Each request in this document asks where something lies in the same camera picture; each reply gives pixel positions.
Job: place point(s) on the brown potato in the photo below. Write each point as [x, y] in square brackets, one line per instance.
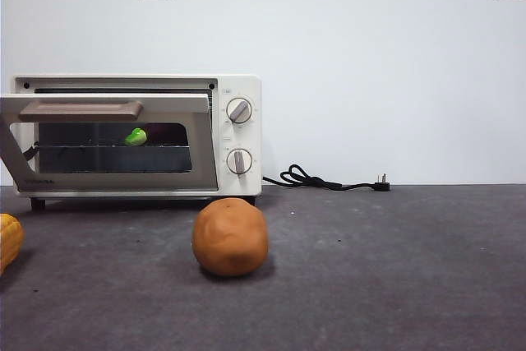
[229, 240]

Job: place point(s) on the beige oven knob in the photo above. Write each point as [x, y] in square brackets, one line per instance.
[238, 111]
[238, 161]

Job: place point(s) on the white toaster oven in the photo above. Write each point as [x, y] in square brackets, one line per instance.
[246, 186]

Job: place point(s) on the yellow corn cob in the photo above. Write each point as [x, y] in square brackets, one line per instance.
[8, 244]

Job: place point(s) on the purple eggplant green stem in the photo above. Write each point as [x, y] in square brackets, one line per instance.
[135, 137]

